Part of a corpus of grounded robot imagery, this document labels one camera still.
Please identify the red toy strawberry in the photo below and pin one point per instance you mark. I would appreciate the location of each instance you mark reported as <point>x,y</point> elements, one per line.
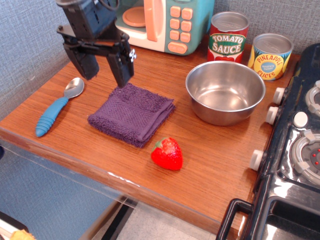
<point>167,154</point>

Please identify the blue handled metal spoon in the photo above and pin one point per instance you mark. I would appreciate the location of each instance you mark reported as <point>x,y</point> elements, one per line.
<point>73,89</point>

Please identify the teal toy microwave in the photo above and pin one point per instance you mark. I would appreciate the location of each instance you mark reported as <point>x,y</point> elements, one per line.
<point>169,26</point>

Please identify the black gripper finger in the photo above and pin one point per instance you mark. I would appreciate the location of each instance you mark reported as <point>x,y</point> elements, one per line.
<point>83,58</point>
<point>121,67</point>

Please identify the pineapple slices can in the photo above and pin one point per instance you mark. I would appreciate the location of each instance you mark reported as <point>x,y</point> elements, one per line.
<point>270,54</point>

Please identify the tomato sauce can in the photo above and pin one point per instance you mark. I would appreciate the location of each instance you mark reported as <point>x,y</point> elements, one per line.
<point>227,37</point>

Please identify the black toy stove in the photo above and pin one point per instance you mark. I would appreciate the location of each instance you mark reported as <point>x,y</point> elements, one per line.
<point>286,203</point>

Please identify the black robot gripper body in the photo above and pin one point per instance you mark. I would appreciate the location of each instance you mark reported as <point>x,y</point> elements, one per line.
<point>96,20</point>

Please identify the steel bowl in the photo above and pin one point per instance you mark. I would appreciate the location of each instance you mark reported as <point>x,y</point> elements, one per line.
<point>224,93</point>

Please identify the purple cloth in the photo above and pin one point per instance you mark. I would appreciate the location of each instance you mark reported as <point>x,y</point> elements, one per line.
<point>132,114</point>

